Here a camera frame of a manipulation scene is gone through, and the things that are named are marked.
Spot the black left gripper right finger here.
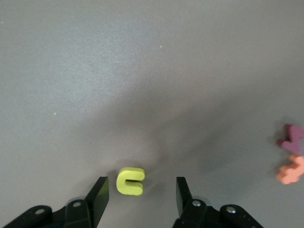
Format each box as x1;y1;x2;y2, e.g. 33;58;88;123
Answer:
172;176;262;228

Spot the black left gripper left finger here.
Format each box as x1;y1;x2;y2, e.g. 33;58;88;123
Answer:
2;176;110;228

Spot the yellow foam letter u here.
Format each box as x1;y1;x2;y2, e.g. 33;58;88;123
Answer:
116;167;145;195

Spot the orange foam letter t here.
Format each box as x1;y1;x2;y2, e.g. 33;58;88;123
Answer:
275;153;304;185

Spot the dark red foam letter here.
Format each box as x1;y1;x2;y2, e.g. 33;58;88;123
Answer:
276;123;304;154

